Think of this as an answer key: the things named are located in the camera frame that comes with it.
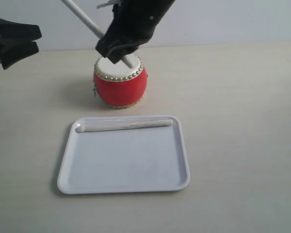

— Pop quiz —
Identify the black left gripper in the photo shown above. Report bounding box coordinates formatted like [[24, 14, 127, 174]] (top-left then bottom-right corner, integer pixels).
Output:
[[0, 18, 42, 70]]

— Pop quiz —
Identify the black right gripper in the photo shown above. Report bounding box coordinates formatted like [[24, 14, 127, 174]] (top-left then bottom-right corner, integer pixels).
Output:
[[95, 0, 160, 64]]

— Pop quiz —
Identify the wooden drumstick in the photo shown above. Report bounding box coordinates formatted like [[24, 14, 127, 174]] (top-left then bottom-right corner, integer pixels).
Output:
[[61, 0, 133, 69], [76, 119, 173, 133]]

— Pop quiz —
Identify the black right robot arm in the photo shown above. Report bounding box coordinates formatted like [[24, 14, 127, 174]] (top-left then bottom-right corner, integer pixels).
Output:
[[96, 0, 174, 64]]

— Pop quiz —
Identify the small red drum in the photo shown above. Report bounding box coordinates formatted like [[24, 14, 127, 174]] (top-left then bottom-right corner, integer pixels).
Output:
[[93, 54, 148, 108]]

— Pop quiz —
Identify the white rectangular tray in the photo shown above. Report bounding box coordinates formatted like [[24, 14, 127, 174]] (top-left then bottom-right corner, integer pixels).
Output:
[[56, 115, 190, 195]]

